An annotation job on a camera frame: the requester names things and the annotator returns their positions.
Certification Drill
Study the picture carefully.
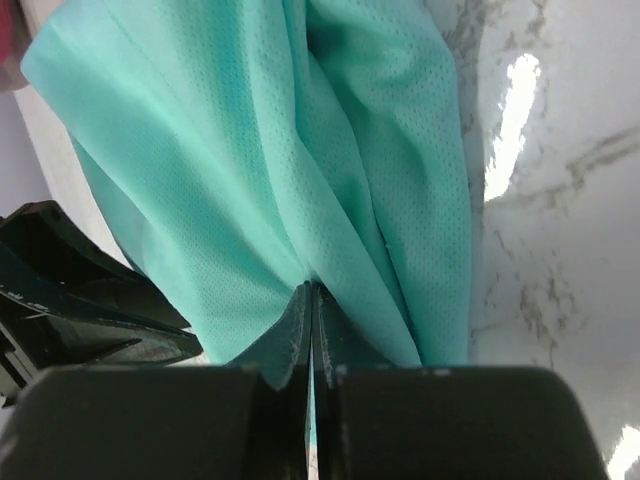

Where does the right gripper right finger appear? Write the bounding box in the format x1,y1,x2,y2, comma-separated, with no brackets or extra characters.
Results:
311,284,607,479

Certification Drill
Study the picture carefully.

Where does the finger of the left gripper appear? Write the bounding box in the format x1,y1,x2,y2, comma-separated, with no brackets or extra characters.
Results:
1,201,203,365

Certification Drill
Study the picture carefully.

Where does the clear plastic bin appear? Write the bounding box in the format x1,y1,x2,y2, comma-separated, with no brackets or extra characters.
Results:
1,0,39,93

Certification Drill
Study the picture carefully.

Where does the magenta t shirt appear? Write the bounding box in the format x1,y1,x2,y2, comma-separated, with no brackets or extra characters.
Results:
0,0,31,64

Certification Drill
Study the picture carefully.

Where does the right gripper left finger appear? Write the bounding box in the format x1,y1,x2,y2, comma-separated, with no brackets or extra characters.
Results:
1,284,311,479

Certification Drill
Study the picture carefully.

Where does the teal t shirt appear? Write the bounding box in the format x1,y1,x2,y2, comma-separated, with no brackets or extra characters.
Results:
21,1,471,366

